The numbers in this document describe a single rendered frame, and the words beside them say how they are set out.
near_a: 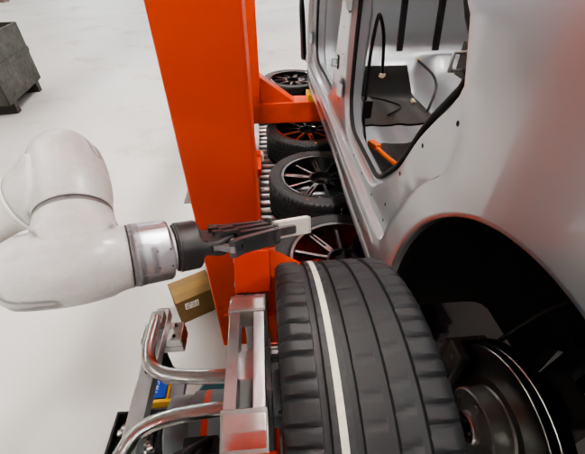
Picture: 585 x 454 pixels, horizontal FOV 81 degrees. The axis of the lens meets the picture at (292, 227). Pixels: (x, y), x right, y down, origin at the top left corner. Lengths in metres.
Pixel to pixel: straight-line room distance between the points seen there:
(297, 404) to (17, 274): 0.37
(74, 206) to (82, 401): 1.56
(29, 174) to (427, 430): 0.63
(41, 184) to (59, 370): 1.66
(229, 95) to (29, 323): 1.98
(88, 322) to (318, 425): 1.89
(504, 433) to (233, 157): 0.76
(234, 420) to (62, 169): 0.42
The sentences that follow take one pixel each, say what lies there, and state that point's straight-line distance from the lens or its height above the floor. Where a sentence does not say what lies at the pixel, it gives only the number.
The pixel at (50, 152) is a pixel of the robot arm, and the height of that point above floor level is 1.40.
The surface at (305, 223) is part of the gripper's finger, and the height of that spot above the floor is 1.24.
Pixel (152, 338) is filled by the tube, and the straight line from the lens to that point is 0.78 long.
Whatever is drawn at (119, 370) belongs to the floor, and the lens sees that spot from 2.02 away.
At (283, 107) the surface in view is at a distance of 2.79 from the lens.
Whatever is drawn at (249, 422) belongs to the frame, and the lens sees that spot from 0.54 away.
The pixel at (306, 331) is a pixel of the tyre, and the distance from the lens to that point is 0.53.
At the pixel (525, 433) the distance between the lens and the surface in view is 0.83.
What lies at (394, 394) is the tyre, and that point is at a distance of 0.52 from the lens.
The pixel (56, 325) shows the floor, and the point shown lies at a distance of 2.35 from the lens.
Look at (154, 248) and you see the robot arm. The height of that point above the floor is 1.31.
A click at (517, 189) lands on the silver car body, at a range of 0.55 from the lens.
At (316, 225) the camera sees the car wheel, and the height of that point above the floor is 0.50.
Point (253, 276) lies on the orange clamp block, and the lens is 0.72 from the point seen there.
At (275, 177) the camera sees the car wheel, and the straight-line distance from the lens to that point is 2.14.
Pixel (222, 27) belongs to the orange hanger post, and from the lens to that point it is 0.69.
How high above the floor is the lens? 1.62
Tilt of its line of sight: 40 degrees down
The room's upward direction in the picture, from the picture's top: straight up
